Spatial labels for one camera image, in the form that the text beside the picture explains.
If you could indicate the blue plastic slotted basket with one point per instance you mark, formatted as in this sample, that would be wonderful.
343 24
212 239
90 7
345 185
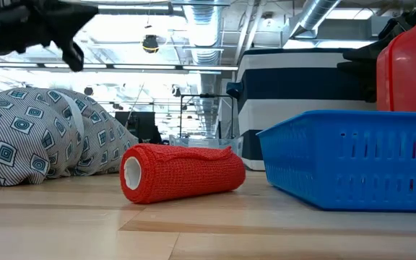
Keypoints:
356 162

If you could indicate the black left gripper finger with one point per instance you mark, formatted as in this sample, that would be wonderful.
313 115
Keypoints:
74 57

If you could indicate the clear plastic container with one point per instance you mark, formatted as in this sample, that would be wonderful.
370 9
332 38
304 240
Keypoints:
208 143

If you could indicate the black monitor on stand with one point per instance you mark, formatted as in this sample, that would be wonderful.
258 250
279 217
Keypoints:
141 124

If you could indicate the red bandage roll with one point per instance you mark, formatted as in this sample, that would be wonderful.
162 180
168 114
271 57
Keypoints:
186 173

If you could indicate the black hanging ceiling camera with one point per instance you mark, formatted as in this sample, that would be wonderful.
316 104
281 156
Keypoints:
150 44

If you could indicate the red plastic case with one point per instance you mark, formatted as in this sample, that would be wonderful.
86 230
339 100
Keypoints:
414 72

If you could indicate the black metal rack frame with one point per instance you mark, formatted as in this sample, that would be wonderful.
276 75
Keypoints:
208 96

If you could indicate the navy white striped fabric bin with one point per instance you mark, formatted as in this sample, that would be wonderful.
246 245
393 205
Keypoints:
294 86

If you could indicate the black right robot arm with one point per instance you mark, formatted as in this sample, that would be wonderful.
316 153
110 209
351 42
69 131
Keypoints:
359 65

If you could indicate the grey patterned cloth gown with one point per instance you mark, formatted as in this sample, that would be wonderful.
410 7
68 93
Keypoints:
24 137

